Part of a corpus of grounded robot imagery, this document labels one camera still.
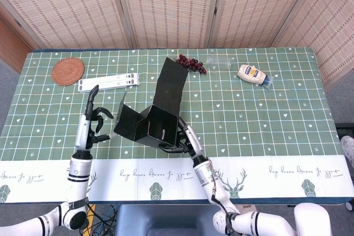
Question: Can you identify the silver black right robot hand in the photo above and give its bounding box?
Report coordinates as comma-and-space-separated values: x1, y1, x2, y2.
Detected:
159, 117, 204, 162

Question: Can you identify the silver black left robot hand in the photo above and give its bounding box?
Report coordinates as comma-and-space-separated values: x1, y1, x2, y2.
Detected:
74, 84, 114, 154

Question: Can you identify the black cardboard box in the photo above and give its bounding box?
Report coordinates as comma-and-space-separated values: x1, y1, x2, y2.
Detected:
113, 56, 189, 148

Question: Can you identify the green checked deer tablecloth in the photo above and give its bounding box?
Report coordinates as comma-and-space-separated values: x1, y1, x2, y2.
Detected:
0, 48, 351, 203

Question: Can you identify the white folding laptop stand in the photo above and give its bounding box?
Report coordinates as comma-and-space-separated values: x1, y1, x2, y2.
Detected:
78, 72, 140, 93

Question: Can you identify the round woven rattan coaster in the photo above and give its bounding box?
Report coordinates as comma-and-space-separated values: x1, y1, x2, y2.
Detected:
51, 57, 85, 85

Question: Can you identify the bunch of red grapes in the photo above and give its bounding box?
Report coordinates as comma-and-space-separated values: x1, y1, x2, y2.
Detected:
176, 54, 207, 75

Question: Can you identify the grey robot torso base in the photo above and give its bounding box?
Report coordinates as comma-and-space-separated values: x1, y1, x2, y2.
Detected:
114, 204, 222, 236

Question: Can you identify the clear plastic cup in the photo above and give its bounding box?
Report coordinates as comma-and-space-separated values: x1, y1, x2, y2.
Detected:
206, 55, 233, 71

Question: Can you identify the mayonnaise squeeze bottle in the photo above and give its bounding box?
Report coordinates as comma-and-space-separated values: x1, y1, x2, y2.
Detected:
237, 64, 273, 90

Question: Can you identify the brown wooden door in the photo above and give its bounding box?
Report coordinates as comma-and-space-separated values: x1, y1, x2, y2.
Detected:
0, 12, 37, 74

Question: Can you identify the woven bamboo folding screen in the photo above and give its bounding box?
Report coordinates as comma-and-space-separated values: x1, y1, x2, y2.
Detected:
0, 0, 354, 83

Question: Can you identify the white sneaker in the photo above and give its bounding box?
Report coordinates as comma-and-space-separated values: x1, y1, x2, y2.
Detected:
340, 135, 354, 169

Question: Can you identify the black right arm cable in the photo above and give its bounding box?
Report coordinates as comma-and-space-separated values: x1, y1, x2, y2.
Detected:
210, 187, 235, 236

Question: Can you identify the floor cable bundle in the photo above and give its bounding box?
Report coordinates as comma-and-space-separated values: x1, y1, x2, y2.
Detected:
82, 204, 120, 236

